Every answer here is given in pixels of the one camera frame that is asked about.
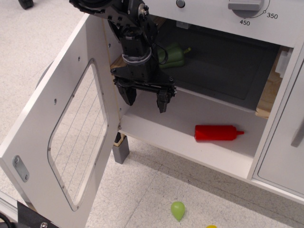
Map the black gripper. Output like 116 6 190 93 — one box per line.
110 57 176 113

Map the white oven door with window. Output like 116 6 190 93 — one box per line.
0 14 119 228

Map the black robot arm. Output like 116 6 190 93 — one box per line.
70 0 176 113

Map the grey oven leg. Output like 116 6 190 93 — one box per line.
113 133 130 164

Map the grey oven tray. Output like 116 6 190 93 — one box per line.
157 19 280 111

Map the white toy oven cabinet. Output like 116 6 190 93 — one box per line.
119 0 304 203

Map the green toy bell pepper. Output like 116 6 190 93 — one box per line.
159 42 191 69

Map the red ketchup bottle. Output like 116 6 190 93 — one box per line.
194 125 245 142

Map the green toy pear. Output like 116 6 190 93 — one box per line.
171 201 185 221

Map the grey temperature knob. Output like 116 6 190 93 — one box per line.
228 0 264 19

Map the white right cabinet door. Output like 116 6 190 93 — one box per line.
254 54 304 197

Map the black caster wheel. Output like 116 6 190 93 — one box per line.
18 0 34 10

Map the grey cabinet door handle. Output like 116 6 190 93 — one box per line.
291 120 304 147

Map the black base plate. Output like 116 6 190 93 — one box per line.
15 202 58 228

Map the black cable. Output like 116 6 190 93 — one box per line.
0 211 18 228

